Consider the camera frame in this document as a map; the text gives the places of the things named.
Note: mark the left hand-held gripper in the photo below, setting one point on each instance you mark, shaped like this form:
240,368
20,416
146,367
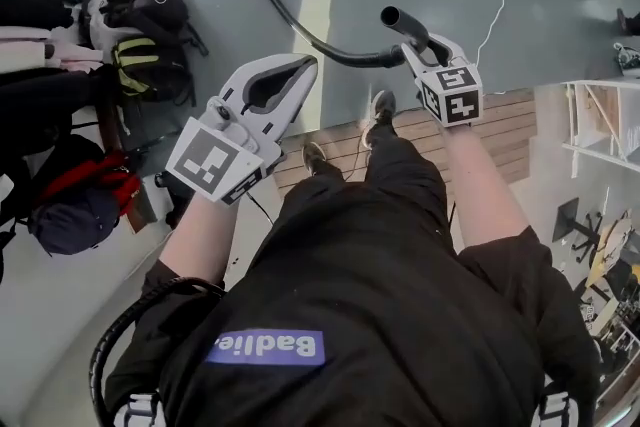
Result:
210,160

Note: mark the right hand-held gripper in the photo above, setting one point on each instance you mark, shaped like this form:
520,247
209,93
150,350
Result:
455,95

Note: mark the person's right forearm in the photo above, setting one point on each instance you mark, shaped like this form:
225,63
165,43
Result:
480,185

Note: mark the person's left forearm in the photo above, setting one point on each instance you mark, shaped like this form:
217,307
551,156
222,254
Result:
200,240

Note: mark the person's right shoe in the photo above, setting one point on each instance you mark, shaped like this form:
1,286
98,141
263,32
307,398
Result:
382,107

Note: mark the person's shoe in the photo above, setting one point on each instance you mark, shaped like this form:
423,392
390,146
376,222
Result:
314,157
382,107

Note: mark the person's left shoe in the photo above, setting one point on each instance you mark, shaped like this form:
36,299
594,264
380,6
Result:
314,157

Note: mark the wooden slat platform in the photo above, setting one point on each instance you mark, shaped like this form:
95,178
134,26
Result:
500,135

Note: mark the person's black trousers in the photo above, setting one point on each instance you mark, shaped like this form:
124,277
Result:
395,165

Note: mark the yellow striped black bag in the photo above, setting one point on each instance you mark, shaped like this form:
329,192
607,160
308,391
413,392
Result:
135,60

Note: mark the black backpack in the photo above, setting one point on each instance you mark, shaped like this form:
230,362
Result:
150,12

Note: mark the white jacket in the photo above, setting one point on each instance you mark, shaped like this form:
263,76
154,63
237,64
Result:
102,15

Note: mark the white shelf rack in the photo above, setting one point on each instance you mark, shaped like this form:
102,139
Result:
600,152

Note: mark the navy red backpack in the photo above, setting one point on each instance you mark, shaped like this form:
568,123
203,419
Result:
75,220

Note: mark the pink cloth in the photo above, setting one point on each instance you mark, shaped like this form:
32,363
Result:
30,55

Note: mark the person's black shirt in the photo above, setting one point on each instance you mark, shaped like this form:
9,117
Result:
400,315

